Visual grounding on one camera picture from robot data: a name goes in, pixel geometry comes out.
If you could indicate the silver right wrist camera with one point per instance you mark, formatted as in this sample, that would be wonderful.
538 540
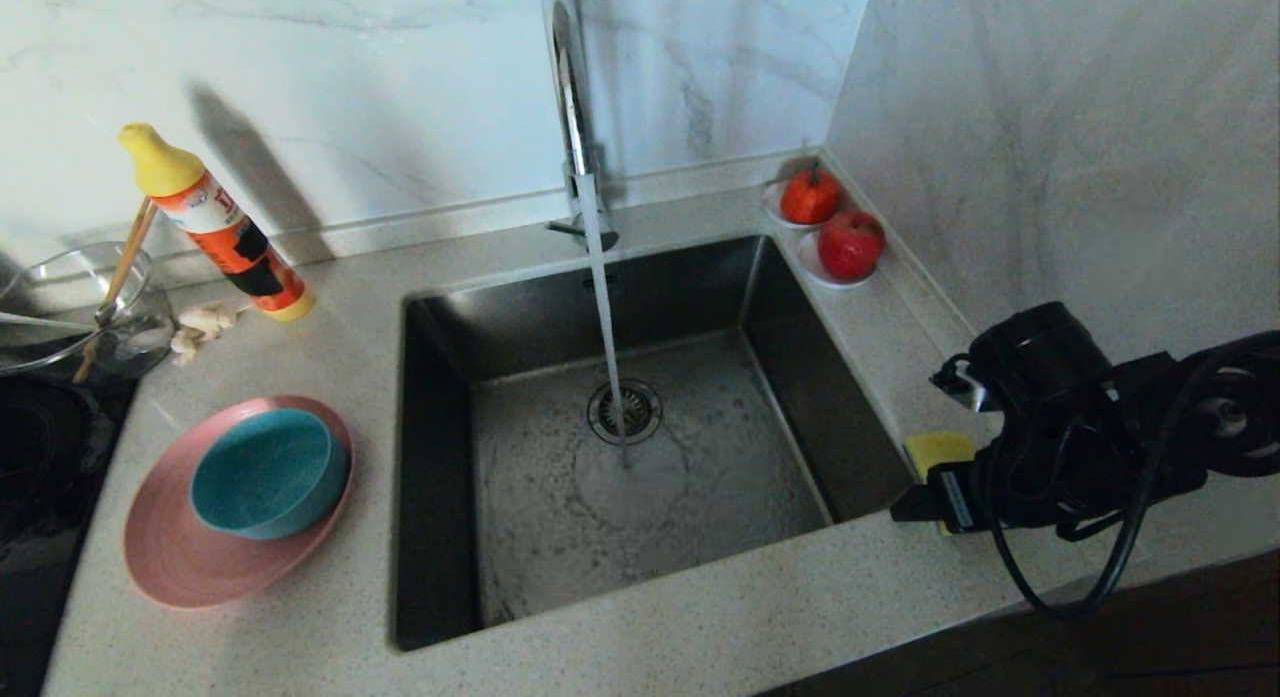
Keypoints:
970 392

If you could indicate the clear glass bowl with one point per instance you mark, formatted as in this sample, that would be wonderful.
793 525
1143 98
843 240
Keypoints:
150 342

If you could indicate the yellow green sponge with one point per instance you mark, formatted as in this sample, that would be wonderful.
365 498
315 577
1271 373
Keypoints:
940 447

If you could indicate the stainless steel sink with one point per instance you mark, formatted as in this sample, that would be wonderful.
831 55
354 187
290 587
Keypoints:
700 507

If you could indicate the wooden chopstick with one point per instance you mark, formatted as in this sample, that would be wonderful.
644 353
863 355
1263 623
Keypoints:
140 239
126 265

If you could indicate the red apple on dish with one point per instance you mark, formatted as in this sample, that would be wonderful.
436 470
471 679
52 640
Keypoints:
810 269

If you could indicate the yellow orange white detergent bottle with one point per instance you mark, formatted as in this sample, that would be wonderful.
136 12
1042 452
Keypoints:
228 239

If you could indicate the metal utensil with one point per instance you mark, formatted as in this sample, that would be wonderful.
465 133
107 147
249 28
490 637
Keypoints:
45 322

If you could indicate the pink plate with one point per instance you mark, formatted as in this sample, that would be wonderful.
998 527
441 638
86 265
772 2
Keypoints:
200 577

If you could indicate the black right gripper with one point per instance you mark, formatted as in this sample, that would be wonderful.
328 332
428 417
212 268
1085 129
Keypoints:
1060 437

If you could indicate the teal bowl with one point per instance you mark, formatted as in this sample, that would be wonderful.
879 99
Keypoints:
268 475

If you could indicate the black cooktop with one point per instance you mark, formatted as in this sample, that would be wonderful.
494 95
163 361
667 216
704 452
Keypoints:
40 537

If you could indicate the round metal drain strainer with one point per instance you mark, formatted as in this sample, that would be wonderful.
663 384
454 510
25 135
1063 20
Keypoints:
646 409

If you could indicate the garlic bulb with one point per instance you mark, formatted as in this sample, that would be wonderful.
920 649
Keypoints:
203 325

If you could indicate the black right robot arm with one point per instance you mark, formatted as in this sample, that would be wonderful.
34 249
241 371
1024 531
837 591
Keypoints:
1245 417

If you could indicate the running water stream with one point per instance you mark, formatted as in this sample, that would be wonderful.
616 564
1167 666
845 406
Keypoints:
600 297

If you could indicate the chrome faucet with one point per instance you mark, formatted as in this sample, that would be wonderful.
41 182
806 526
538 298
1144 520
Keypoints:
570 97

